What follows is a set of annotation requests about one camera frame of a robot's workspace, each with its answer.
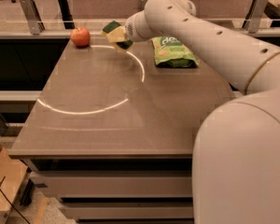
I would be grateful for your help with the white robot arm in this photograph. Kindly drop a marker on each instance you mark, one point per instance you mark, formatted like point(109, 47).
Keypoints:
point(236, 155)

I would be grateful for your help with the green and yellow sponge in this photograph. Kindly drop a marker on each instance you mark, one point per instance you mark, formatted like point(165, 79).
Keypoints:
point(111, 26)

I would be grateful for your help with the black table leg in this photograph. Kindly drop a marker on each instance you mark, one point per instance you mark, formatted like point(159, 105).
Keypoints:
point(66, 15)

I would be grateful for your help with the grey drawer cabinet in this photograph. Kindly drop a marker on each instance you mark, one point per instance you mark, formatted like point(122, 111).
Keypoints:
point(151, 190)

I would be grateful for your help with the metal rail bracket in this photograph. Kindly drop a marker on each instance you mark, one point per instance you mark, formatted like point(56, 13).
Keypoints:
point(32, 16)
point(141, 4)
point(252, 21)

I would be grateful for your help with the green snack bag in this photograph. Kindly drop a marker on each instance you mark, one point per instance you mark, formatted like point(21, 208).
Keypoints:
point(171, 53)

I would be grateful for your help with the cardboard box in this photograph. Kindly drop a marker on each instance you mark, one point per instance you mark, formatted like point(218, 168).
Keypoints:
point(12, 173)

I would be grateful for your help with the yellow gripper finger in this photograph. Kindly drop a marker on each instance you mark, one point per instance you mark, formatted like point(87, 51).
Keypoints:
point(117, 35)
point(121, 46)

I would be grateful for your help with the right metal rail bracket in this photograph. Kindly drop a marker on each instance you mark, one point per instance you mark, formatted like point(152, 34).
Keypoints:
point(252, 21)

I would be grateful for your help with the middle metal rail bracket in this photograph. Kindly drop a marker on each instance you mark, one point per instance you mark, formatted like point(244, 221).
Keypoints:
point(141, 4)

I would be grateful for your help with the left metal rail bracket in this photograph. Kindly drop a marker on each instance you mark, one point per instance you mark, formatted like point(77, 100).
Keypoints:
point(32, 16)

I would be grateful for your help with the red apple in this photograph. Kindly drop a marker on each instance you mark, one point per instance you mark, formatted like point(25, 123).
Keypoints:
point(80, 37)

